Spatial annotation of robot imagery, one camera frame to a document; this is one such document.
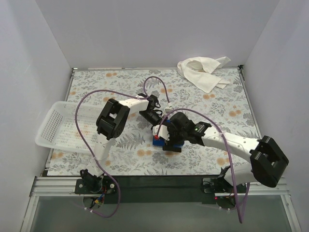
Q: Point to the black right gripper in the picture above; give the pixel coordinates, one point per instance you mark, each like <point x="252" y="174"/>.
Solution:
<point x="172" y="147"/>

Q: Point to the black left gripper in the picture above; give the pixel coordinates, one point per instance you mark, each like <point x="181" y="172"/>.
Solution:
<point x="159" y="118"/>

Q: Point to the blue microfiber towel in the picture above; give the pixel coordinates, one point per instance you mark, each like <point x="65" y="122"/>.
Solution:
<point x="160" y="142"/>

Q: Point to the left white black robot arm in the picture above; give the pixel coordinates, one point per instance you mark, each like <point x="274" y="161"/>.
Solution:
<point x="110" y="124"/>

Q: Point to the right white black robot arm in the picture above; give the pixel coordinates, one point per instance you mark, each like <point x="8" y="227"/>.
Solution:
<point x="265" y="161"/>

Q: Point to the white crumpled towel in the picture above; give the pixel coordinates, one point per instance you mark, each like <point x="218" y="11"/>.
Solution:
<point x="198" y="71"/>

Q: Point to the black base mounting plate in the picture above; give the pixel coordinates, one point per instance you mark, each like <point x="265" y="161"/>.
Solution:
<point x="159" y="189"/>

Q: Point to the white perforated plastic basket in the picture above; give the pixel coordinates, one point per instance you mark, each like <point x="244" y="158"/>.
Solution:
<point x="58" y="130"/>

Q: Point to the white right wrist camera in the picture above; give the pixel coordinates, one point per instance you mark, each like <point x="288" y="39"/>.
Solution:
<point x="160" y="132"/>

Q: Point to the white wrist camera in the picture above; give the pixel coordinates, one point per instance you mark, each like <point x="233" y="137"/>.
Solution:
<point x="167" y="110"/>
<point x="160" y="132"/>

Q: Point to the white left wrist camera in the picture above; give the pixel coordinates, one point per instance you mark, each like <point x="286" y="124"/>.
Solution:
<point x="167" y="110"/>

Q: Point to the aluminium frame rail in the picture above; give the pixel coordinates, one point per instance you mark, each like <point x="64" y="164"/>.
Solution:
<point x="157" y="204"/>

